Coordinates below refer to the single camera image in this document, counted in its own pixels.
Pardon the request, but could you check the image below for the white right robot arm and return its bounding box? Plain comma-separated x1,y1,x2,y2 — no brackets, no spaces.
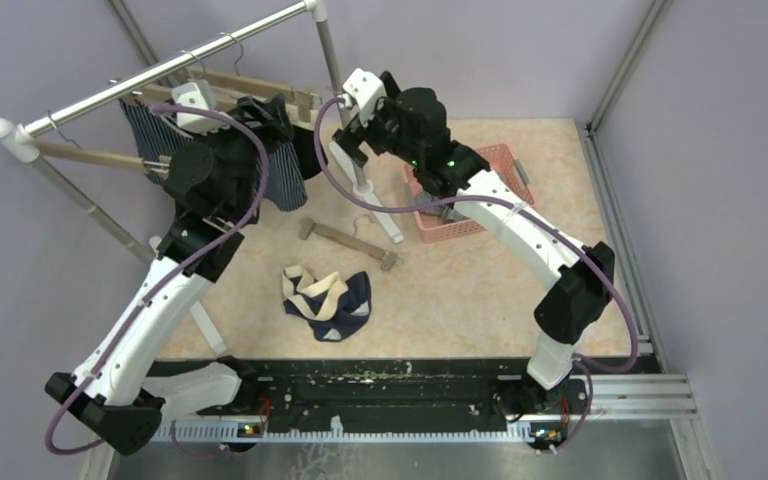
333,68,615,412

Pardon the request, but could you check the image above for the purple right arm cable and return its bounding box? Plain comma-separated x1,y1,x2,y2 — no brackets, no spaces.
312,95,640,455

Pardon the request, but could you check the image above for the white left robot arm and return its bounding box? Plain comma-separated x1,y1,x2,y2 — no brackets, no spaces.
45,96,304,455

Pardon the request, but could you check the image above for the navy underwear beige waistband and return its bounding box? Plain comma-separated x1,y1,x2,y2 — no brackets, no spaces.
281,266,372,343

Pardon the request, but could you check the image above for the black underwear beige waistband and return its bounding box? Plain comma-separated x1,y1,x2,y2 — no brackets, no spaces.
292,126,322,181

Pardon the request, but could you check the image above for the aluminium frame rail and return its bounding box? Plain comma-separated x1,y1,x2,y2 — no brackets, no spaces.
496,374,700,422

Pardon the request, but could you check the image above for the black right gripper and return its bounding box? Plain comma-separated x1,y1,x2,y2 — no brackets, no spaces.
333,72,423,168

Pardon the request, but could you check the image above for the navy white striped underwear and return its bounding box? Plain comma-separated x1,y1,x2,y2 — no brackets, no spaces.
119,101,308,212

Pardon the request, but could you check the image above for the beige hanger of striped underwear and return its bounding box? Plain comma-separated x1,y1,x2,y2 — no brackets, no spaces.
121,60,323,130

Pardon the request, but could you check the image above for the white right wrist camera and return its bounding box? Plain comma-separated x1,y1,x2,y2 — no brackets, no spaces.
341,68,386,127

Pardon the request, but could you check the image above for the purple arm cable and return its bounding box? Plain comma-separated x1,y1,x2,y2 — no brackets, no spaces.
44,102,271,458
312,95,640,455

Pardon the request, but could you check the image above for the beige clip hanger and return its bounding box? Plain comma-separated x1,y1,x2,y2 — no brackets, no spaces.
33,110,168,184

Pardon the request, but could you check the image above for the pink plastic basket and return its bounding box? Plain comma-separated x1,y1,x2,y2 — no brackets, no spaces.
402,143,538,244

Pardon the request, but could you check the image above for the beige hanger of black underwear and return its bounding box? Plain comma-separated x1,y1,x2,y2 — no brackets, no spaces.
178,32,323,126

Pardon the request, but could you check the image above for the grey striped underwear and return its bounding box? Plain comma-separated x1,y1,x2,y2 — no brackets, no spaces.
412,189,467,223

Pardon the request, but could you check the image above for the silver clothes rack rail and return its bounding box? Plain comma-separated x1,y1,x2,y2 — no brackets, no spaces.
0,0,406,356

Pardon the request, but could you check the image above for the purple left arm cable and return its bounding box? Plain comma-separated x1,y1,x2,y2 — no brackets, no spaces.
44,102,271,458

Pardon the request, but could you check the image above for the beige hanger of navy underwear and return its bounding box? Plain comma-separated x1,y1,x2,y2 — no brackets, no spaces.
298,217,400,272

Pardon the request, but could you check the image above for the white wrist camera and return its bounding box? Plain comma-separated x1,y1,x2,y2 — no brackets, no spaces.
341,68,386,127
171,79,223,135

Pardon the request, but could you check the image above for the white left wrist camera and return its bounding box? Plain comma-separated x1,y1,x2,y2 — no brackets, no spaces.
171,79,223,135

